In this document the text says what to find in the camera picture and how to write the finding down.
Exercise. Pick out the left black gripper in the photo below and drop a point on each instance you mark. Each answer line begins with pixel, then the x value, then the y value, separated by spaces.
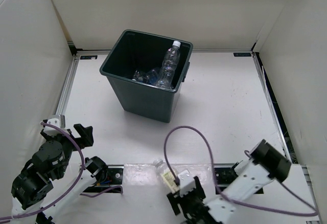
pixel 87 137

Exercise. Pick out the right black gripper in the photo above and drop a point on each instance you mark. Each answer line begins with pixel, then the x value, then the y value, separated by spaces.
pixel 199 189

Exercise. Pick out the large clear labelled bottle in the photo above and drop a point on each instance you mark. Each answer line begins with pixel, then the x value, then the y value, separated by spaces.
pixel 164 175

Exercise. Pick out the clear crushed plastic bottle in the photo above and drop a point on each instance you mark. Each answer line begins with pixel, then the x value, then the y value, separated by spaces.
pixel 169 66

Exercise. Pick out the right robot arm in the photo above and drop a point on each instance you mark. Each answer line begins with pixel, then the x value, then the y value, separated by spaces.
pixel 264 166

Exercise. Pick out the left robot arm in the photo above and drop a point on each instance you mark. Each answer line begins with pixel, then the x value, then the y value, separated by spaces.
pixel 48 164

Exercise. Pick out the bottles inside bin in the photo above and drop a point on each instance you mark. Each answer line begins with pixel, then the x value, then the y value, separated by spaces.
pixel 149 77

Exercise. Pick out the dark green plastic bin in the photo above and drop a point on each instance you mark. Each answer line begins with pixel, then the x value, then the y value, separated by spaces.
pixel 142 51

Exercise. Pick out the left black corner label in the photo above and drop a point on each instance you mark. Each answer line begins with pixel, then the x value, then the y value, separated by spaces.
pixel 88 57

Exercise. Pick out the black corner label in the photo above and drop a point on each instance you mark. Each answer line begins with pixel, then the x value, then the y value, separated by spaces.
pixel 88 57
pixel 242 54

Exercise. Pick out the right black corner label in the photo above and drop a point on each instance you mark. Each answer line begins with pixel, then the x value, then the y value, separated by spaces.
pixel 242 54

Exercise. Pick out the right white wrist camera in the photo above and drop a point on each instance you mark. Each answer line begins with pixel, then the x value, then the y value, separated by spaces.
pixel 186 183

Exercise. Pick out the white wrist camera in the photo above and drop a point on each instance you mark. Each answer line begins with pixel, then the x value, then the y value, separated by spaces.
pixel 53 123
pixel 186 183

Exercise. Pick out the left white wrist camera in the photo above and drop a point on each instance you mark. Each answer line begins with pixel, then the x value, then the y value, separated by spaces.
pixel 53 123

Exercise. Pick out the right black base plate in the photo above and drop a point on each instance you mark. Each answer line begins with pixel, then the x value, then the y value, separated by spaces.
pixel 225 175

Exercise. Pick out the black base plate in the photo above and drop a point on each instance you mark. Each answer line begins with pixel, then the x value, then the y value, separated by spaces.
pixel 114 177
pixel 225 175

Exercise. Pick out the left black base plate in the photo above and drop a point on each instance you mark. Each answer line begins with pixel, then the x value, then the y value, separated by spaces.
pixel 114 177

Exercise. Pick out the left aluminium frame rail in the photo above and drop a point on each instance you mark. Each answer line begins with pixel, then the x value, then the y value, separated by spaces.
pixel 67 87

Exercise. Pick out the aluminium frame rail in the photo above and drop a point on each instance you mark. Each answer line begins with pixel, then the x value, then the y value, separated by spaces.
pixel 279 122
pixel 67 87

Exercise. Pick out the right aluminium frame rail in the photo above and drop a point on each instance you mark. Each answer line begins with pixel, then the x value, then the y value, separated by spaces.
pixel 279 122

